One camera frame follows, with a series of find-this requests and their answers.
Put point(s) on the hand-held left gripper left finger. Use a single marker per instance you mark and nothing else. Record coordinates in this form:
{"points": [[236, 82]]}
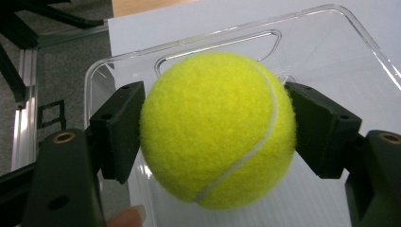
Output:
{"points": [[118, 132]]}

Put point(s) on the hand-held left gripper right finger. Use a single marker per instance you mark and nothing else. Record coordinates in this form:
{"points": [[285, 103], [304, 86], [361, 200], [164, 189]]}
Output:
{"points": [[324, 135]]}

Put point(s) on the clear plastic bin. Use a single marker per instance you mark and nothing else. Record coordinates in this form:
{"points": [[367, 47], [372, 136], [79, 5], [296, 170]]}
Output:
{"points": [[331, 63]]}

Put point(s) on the yellow tennis ball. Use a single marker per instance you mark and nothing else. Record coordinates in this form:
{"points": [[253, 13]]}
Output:
{"points": [[217, 132]]}

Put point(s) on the wooden table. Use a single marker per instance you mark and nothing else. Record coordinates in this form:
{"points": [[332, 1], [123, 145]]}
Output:
{"points": [[138, 7]]}

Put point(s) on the black metal stand legs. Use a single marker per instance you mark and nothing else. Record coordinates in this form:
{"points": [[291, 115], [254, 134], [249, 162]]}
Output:
{"points": [[19, 31]]}

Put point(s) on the aluminium rail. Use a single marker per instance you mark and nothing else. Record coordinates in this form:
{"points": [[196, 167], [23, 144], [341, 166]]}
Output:
{"points": [[24, 126]]}

